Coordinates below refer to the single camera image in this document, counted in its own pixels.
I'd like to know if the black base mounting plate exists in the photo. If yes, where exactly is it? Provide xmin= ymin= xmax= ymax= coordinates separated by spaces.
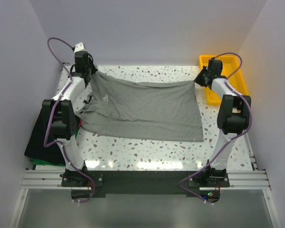
xmin=60 ymin=170 xmax=230 ymax=200

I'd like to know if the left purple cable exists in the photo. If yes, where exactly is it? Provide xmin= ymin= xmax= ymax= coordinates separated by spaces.
xmin=43 ymin=37 xmax=95 ymax=204

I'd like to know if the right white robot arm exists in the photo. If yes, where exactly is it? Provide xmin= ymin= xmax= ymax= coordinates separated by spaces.
xmin=194 ymin=57 xmax=252 ymax=187

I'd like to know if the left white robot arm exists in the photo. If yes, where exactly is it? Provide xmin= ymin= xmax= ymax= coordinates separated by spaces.
xmin=41 ymin=49 xmax=97 ymax=186

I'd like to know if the yellow plastic bin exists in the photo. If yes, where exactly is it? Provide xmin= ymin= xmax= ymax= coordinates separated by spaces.
xmin=199 ymin=55 xmax=249 ymax=106

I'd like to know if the grey t shirt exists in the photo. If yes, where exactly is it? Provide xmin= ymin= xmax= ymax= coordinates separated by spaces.
xmin=77 ymin=72 xmax=204 ymax=142

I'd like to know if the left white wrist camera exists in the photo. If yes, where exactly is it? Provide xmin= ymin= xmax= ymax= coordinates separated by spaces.
xmin=73 ymin=42 xmax=86 ymax=53

